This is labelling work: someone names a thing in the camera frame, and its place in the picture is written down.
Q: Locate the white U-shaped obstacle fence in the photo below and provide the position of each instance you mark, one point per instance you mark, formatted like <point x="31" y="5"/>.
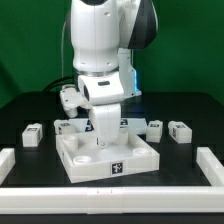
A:
<point x="119" y="200"/>

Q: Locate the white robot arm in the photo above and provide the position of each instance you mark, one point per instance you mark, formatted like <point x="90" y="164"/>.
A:
<point x="98" y="30"/>

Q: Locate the white square table top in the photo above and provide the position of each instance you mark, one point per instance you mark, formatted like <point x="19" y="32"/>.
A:
<point x="84" y="160"/>

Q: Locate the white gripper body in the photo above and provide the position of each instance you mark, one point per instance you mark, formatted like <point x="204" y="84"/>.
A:
<point x="101" y="97"/>

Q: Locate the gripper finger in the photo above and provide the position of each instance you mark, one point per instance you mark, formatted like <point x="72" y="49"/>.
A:
<point x="101" y="142"/>

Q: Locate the white marker tag sheet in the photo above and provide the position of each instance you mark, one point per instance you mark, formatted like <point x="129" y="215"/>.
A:
<point x="136" y="125"/>

